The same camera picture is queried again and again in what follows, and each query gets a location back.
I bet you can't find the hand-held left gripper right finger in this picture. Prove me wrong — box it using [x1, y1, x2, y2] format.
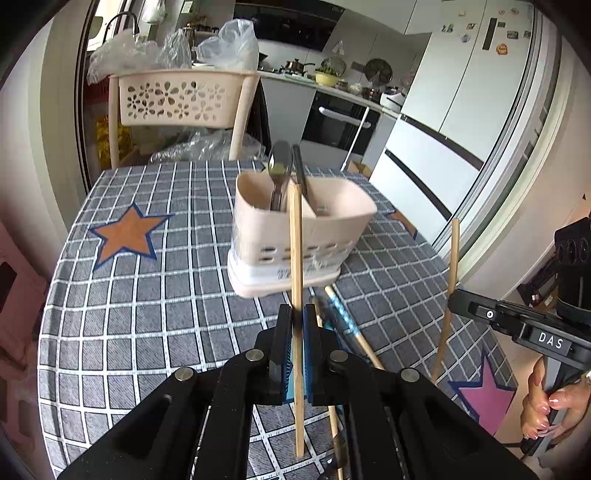
[303, 307, 539, 480]

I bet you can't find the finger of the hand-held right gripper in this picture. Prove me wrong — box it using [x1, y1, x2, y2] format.
[447, 288, 579, 371]

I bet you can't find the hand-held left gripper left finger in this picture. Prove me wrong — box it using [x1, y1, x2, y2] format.
[58, 305, 296, 480]

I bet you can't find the blue patterned wooden chopstick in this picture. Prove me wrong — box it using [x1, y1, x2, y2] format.
[323, 285, 385, 370]

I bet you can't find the pink plastic utensil holder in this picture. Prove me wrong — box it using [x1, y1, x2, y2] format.
[226, 172, 378, 299]

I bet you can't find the person's right hand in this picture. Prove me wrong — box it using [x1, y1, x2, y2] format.
[520, 357, 591, 440]

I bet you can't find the grey checked star tablecloth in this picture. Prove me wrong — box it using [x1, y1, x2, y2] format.
[37, 159, 519, 480]

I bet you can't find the cardboard box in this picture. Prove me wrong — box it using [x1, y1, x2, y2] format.
[345, 160, 374, 180]

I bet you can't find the metal spoon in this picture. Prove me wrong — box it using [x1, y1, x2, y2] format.
[269, 140, 294, 213]

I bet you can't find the white refrigerator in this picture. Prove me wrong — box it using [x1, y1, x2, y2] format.
[368, 0, 557, 243]

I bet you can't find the crumpled clear plastic bag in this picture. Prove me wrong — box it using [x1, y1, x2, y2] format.
[148, 128, 267, 163]

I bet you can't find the black built-in oven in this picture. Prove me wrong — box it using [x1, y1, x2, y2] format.
[301, 89, 383, 151]

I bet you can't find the white rice cooker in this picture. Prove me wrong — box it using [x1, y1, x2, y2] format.
[379, 91, 408, 112]

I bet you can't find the pink plastic stool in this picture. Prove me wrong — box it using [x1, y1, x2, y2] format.
[0, 220, 49, 384]

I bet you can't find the yellow package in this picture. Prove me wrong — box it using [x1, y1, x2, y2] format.
[94, 114, 134, 163]

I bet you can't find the round pan lid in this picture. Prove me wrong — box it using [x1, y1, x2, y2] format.
[364, 58, 394, 85]

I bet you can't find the pink plastic basket rack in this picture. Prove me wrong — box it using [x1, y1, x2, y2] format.
[107, 68, 262, 169]

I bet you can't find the yellow bowl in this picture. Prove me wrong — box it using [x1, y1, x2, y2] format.
[315, 69, 346, 89]

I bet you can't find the steel cooking pot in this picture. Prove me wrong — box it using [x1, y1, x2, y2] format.
[283, 57, 317, 75]

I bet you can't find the white plastic bag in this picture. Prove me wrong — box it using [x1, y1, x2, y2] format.
[196, 20, 260, 73]

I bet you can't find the kitchen faucet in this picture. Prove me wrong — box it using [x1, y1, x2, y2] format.
[99, 11, 142, 52]

